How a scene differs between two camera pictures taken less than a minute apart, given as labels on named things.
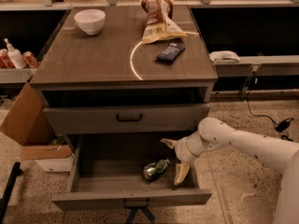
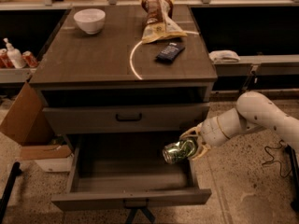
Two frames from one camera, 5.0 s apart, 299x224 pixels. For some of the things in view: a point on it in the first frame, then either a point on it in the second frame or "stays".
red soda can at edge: (6, 62) stays
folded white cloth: (224, 57) stays
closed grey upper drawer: (121, 119) stays
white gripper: (181, 151) → (211, 131)
